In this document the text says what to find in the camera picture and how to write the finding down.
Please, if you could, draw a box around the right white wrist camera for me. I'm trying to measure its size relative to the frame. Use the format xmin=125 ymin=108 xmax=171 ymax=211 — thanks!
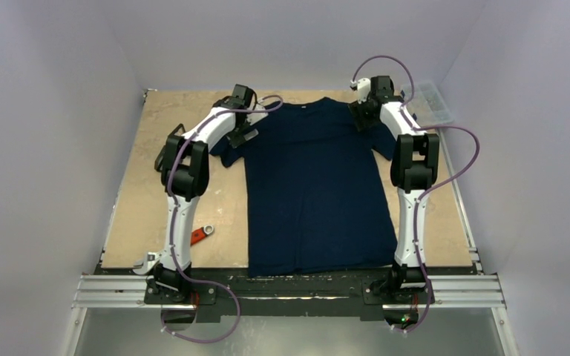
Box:
xmin=350 ymin=77 xmax=371 ymax=104

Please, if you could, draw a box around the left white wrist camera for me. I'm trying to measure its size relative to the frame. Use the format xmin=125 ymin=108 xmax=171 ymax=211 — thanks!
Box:
xmin=246 ymin=97 xmax=268 ymax=125

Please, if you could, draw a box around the navy blue t-shirt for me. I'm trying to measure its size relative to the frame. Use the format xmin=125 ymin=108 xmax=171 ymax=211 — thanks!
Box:
xmin=211 ymin=97 xmax=397 ymax=277

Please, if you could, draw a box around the purple cable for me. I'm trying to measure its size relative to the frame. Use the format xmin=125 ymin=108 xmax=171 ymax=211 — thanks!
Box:
xmin=351 ymin=55 xmax=481 ymax=335
xmin=159 ymin=94 xmax=285 ymax=346

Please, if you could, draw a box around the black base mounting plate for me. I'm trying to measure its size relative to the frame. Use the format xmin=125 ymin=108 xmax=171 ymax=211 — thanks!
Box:
xmin=76 ymin=268 xmax=497 ymax=323

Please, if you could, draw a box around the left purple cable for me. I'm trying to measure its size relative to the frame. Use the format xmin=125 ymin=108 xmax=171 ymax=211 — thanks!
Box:
xmin=159 ymin=94 xmax=285 ymax=346

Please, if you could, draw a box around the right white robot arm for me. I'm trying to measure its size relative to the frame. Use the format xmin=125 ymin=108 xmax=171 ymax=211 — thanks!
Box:
xmin=349 ymin=76 xmax=440 ymax=302

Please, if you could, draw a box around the red adjustable wrench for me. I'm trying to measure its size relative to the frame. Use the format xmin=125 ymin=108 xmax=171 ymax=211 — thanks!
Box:
xmin=190 ymin=225 xmax=215 ymax=246

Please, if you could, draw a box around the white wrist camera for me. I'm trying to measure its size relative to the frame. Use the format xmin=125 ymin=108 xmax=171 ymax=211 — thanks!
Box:
xmin=350 ymin=77 xmax=371 ymax=104
xmin=246 ymin=97 xmax=268 ymax=125

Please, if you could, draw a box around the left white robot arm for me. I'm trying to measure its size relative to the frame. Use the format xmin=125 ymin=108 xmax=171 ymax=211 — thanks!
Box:
xmin=143 ymin=85 xmax=268 ymax=303

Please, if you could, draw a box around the clear plastic organizer box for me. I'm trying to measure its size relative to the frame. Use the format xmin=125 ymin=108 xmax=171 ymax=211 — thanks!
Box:
xmin=400 ymin=82 xmax=454 ymax=127

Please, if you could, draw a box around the black display frame near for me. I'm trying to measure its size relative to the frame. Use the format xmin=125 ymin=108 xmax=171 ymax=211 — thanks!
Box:
xmin=154 ymin=148 xmax=165 ymax=172

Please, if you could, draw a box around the aluminium rail frame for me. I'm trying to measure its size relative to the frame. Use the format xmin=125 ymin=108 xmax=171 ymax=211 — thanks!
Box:
xmin=63 ymin=268 xmax=520 ymax=355

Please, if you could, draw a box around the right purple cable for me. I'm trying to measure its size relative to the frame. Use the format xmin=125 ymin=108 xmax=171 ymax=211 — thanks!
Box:
xmin=351 ymin=55 xmax=481 ymax=335

